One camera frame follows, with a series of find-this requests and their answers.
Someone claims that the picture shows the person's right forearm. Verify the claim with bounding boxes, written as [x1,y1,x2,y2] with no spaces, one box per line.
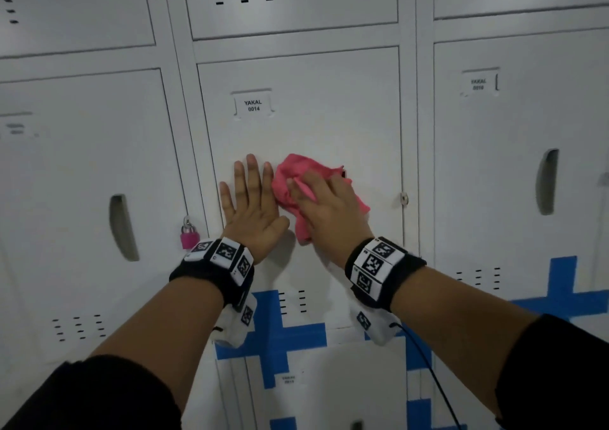
[390,266,541,419]

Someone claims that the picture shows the pink padlock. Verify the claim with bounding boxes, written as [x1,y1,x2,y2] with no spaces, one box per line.
[179,216,200,250]

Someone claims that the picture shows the thin black cable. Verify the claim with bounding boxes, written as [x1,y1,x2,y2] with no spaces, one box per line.
[389,322,463,430]

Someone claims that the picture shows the black sleeve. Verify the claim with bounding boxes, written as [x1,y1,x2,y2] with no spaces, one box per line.
[0,354,184,430]
[494,314,609,430]

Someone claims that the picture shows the person's right hand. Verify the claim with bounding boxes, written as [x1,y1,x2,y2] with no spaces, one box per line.
[287,170,375,270]

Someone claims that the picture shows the blue tape cross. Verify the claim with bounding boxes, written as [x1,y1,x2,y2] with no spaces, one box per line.
[214,290,328,390]
[510,256,609,322]

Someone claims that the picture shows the black wrist tracker with markers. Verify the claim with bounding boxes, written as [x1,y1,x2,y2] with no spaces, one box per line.
[169,237,259,350]
[344,237,428,348]

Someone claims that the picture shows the white locker door with handle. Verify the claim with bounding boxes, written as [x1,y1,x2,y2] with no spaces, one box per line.
[433,29,609,304]

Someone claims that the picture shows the white locker door with tape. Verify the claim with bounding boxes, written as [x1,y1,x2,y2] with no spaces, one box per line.
[215,338,411,430]

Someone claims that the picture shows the white locker cabinet frame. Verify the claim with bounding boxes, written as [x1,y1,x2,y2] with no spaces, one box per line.
[0,0,609,430]

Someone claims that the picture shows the pink cleaning cloth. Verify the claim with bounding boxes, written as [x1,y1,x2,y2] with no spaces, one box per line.
[271,153,371,245]

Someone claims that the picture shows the white locker door with padlock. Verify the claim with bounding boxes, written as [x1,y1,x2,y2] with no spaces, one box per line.
[0,68,211,366]

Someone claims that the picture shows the person's left hand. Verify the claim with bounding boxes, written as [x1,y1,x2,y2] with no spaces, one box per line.
[219,153,290,265]

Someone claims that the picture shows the person's left forearm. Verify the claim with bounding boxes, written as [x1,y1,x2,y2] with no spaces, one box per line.
[89,276,225,414]

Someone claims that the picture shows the white locker door with label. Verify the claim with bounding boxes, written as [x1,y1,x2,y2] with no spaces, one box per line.
[196,46,406,331]

